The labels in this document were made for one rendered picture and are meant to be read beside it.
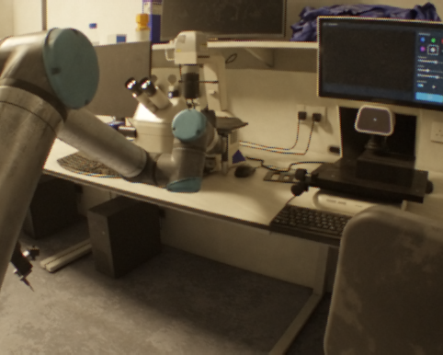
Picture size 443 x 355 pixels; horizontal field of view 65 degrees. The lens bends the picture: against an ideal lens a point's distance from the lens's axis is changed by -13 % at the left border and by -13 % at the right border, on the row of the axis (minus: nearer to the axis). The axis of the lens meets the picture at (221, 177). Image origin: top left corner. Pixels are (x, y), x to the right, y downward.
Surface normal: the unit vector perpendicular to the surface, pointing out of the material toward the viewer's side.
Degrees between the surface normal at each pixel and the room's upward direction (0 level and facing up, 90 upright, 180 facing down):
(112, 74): 86
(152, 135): 90
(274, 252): 90
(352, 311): 90
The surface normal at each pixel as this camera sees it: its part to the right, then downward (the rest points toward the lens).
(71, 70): 0.96, -0.02
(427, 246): -0.73, 0.21
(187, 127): -0.20, -0.22
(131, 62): -0.53, 0.19
